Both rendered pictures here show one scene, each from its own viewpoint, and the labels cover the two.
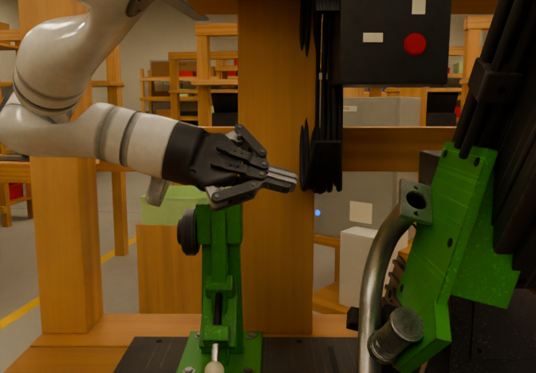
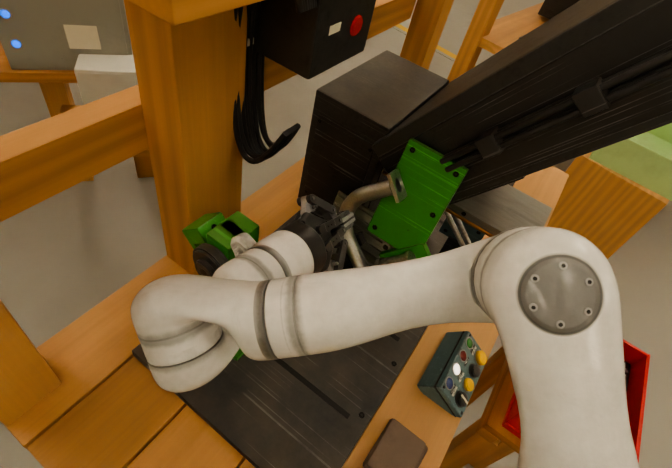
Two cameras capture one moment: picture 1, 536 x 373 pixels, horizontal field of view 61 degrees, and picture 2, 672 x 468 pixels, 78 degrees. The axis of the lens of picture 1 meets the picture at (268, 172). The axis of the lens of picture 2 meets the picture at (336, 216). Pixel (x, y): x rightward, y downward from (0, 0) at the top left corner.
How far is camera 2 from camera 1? 0.68 m
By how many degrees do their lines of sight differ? 68
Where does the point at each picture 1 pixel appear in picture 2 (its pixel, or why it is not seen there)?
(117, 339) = (105, 363)
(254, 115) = (195, 109)
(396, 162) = (269, 81)
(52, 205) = not seen: outside the picture
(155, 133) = (306, 267)
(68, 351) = (82, 412)
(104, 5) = not seen: hidden behind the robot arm
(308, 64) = (241, 35)
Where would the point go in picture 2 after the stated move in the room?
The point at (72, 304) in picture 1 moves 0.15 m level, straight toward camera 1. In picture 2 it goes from (35, 382) to (127, 405)
